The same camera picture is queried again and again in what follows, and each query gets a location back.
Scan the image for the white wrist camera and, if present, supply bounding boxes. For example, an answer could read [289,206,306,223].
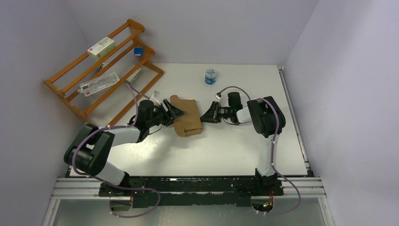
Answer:
[215,92,222,102]
[150,90,160,102]

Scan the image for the small blue cube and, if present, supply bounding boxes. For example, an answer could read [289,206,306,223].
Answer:
[133,47,144,57]

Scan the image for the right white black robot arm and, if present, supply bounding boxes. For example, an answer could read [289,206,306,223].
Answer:
[200,92,286,195]

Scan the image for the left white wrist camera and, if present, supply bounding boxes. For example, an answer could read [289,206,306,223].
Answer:
[150,90,160,102]

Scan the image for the blue white round jar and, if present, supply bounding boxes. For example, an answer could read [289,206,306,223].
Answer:
[205,68,217,85]

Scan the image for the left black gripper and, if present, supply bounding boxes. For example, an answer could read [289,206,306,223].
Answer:
[147,99,186,128]

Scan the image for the aluminium frame rails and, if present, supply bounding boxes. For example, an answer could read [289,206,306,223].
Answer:
[43,63,334,226]

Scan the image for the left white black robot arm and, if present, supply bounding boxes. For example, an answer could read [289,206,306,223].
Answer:
[64,99,186,196]

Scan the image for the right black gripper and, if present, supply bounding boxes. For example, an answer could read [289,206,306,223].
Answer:
[199,101,232,123]

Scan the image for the orange wooden rack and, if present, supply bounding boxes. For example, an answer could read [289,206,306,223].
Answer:
[44,19,164,126]

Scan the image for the green white carton box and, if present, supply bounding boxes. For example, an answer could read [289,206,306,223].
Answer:
[87,37,116,61]

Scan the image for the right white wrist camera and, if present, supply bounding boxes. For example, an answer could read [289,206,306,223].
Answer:
[215,92,222,102]

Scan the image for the clear plastic packet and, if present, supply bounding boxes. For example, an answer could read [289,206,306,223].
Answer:
[78,72,120,97]

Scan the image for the small grey white box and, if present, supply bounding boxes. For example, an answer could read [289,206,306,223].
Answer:
[125,68,144,85]

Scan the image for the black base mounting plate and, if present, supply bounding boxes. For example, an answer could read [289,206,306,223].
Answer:
[98,173,283,208]

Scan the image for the brown cardboard box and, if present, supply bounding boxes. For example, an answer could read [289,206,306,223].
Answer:
[170,95,202,137]

